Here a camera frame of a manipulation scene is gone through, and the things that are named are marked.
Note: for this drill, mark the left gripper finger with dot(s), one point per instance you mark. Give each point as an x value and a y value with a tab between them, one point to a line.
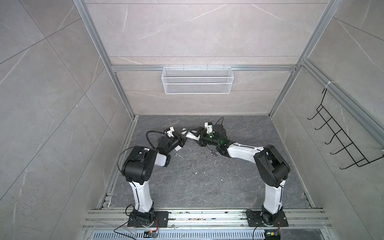
182	141
184	131

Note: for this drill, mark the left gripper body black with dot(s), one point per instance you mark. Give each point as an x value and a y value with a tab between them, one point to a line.
173	142

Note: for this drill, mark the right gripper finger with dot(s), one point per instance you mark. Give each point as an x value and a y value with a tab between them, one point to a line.
199	131
201	142

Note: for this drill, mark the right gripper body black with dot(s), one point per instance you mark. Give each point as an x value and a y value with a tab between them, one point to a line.
210	139

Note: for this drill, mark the white remote control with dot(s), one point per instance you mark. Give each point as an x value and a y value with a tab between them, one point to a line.
189	135

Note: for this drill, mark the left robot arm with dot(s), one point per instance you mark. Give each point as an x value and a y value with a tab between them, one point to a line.
138	168

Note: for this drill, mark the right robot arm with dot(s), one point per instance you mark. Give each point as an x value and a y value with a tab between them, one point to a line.
272	167

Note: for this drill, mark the left green circuit board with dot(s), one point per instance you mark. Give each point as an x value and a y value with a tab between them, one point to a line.
151	234

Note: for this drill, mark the green circuit board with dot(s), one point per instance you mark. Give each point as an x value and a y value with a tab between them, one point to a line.
272	235
151	234

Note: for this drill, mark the right green circuit board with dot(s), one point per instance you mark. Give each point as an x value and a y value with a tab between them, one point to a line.
272	235

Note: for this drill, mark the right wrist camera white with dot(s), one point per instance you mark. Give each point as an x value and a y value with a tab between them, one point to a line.
209	128

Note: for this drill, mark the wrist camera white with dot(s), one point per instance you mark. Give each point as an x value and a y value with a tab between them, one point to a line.
169	132
209	128

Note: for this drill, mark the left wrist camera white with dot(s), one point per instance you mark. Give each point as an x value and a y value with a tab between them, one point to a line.
169	132

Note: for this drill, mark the white wire mesh basket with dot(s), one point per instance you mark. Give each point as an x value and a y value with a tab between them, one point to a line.
197	80

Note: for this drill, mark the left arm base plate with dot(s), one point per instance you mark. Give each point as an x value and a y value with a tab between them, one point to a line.
150	219

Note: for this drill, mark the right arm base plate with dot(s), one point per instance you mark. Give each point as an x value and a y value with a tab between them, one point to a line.
260	218

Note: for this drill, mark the aluminium mounting rail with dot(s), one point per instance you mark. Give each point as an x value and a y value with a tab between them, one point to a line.
212	219

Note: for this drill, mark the black wire hook rack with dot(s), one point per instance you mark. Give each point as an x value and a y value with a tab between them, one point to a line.
340	134

